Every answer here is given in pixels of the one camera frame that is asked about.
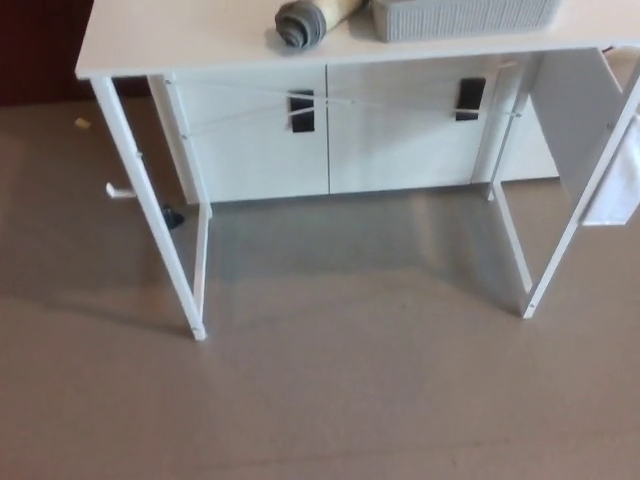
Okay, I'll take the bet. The metal shovel with handle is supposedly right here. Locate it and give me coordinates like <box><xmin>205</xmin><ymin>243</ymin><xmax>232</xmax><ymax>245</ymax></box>
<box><xmin>273</xmin><ymin>0</ymin><xmax>374</xmax><ymax>52</ymax></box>

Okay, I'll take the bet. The white desk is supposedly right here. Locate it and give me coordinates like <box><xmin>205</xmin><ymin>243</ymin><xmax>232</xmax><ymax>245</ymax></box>
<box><xmin>74</xmin><ymin>0</ymin><xmax>640</xmax><ymax>344</ymax></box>

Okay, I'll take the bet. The white desk hook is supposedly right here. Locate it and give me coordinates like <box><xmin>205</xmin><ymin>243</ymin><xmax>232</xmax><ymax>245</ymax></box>
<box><xmin>105</xmin><ymin>181</ymin><xmax>137</xmax><ymax>204</ymax></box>

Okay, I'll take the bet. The grey perforated plastic container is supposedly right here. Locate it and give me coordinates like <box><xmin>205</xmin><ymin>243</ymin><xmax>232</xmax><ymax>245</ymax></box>
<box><xmin>370</xmin><ymin>0</ymin><xmax>564</xmax><ymax>44</ymax></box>

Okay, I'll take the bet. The white cabinet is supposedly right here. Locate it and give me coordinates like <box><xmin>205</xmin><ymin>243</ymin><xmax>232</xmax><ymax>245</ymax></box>
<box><xmin>148</xmin><ymin>51</ymin><xmax>562</xmax><ymax>207</ymax></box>

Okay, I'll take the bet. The black caster wheel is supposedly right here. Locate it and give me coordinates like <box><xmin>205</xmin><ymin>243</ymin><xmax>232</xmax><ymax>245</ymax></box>
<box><xmin>160</xmin><ymin>202</ymin><xmax>186</xmax><ymax>232</ymax></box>

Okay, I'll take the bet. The dark brown furniture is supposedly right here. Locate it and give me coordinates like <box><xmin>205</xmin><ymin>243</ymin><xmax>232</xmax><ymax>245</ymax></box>
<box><xmin>0</xmin><ymin>0</ymin><xmax>97</xmax><ymax>109</ymax></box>

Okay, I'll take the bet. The black cabinet handle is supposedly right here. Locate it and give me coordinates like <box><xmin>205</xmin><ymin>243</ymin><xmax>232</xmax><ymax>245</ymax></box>
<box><xmin>286</xmin><ymin>89</ymin><xmax>318</xmax><ymax>135</ymax></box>
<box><xmin>454</xmin><ymin>76</ymin><xmax>488</xmax><ymax>123</ymax></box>

